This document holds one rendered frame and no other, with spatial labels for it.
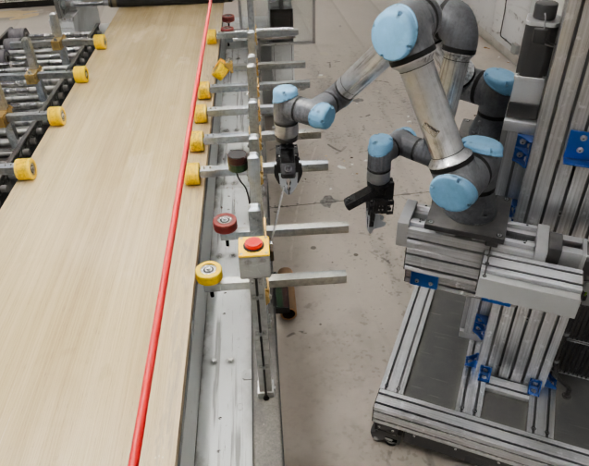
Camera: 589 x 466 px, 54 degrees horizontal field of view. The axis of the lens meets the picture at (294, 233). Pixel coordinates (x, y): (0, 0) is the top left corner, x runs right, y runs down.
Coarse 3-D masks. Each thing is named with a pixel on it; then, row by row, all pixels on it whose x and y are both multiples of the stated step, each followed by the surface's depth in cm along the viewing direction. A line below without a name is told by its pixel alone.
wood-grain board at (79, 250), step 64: (128, 64) 310; (192, 64) 308; (64, 128) 252; (128, 128) 250; (192, 128) 249; (64, 192) 210; (128, 192) 209; (192, 192) 208; (0, 256) 182; (64, 256) 181; (128, 256) 180; (192, 256) 179; (0, 320) 159; (64, 320) 159; (128, 320) 158; (0, 384) 142; (64, 384) 141; (128, 384) 141; (0, 448) 128; (64, 448) 127; (128, 448) 127
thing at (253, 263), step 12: (240, 240) 133; (264, 240) 133; (240, 252) 129; (252, 252) 129; (264, 252) 129; (240, 264) 130; (252, 264) 130; (264, 264) 130; (240, 276) 132; (252, 276) 132; (264, 276) 132
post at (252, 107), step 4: (248, 100) 218; (252, 100) 217; (256, 100) 218; (248, 104) 217; (252, 104) 217; (256, 104) 217; (248, 108) 218; (252, 108) 218; (256, 108) 218; (252, 112) 219; (256, 112) 219; (252, 116) 220; (256, 116) 220; (252, 120) 221; (256, 120) 221; (252, 124) 222; (256, 124) 222; (252, 128) 223; (256, 128) 223; (252, 132) 224; (256, 132) 224; (260, 152) 229
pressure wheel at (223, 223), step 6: (216, 216) 195; (222, 216) 195; (228, 216) 195; (234, 216) 195; (216, 222) 192; (222, 222) 193; (228, 222) 193; (234, 222) 192; (216, 228) 192; (222, 228) 191; (228, 228) 191; (234, 228) 193; (222, 234) 193; (228, 240) 199
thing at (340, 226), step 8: (296, 224) 198; (304, 224) 198; (312, 224) 198; (320, 224) 198; (328, 224) 198; (336, 224) 198; (344, 224) 198; (240, 232) 195; (248, 232) 196; (280, 232) 197; (288, 232) 197; (296, 232) 197; (304, 232) 197; (312, 232) 197; (320, 232) 198; (328, 232) 198; (336, 232) 198; (344, 232) 198
